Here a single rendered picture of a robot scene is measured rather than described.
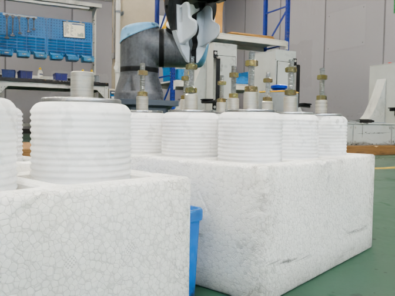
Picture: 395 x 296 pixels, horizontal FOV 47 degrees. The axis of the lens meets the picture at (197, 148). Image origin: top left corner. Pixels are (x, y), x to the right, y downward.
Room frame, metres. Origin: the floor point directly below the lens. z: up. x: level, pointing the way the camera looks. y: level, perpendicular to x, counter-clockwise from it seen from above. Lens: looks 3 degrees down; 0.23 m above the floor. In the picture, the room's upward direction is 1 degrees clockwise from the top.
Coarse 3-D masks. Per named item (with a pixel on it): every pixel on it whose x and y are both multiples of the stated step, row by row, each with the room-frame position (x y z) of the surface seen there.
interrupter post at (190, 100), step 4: (188, 96) 0.75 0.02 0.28; (192, 96) 0.75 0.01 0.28; (196, 96) 0.76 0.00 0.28; (188, 100) 0.75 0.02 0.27; (192, 100) 0.75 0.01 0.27; (196, 100) 0.76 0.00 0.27; (188, 104) 0.75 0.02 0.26; (192, 104) 0.75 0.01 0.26; (196, 104) 0.76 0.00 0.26; (184, 108) 0.76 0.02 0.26; (188, 108) 0.75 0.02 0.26; (192, 108) 0.75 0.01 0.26; (196, 108) 0.76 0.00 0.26
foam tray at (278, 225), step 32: (160, 160) 0.70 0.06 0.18; (192, 160) 0.66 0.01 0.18; (288, 160) 0.70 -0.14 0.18; (320, 160) 0.71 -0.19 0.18; (352, 160) 0.79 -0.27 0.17; (192, 192) 0.66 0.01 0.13; (224, 192) 0.62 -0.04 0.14; (256, 192) 0.59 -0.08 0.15; (288, 192) 0.62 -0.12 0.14; (320, 192) 0.70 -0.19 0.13; (352, 192) 0.79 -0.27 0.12; (224, 224) 0.62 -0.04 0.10; (256, 224) 0.58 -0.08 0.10; (288, 224) 0.62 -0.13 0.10; (320, 224) 0.70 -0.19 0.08; (352, 224) 0.80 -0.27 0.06; (224, 256) 0.62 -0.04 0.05; (256, 256) 0.58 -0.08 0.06; (288, 256) 0.62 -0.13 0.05; (320, 256) 0.70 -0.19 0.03; (352, 256) 0.80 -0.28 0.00; (224, 288) 0.62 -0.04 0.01; (256, 288) 0.58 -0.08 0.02; (288, 288) 0.63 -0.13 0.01
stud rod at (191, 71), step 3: (192, 57) 0.76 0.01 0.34; (192, 60) 0.76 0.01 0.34; (189, 63) 0.76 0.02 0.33; (192, 63) 0.76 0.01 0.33; (189, 69) 0.76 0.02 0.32; (192, 69) 0.76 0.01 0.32; (189, 72) 0.76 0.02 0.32; (192, 72) 0.76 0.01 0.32; (189, 75) 0.76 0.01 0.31; (192, 75) 0.76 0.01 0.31; (189, 78) 0.76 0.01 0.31; (192, 78) 0.76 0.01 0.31; (189, 81) 0.76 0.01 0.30; (192, 81) 0.76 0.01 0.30; (189, 84) 0.76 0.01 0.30; (192, 84) 0.76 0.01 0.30; (189, 87) 0.76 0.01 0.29; (192, 87) 0.76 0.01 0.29; (189, 93) 0.76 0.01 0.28; (192, 93) 0.76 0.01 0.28
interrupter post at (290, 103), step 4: (284, 96) 0.77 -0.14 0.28; (288, 96) 0.77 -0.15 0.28; (292, 96) 0.76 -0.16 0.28; (284, 100) 0.77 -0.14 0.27; (288, 100) 0.76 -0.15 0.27; (292, 100) 0.76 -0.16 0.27; (296, 100) 0.77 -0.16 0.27; (284, 104) 0.77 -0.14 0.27; (288, 104) 0.76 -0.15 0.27; (292, 104) 0.76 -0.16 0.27; (296, 104) 0.77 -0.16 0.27; (284, 108) 0.77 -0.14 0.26; (288, 108) 0.76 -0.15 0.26; (292, 108) 0.76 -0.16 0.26; (296, 108) 0.77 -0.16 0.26
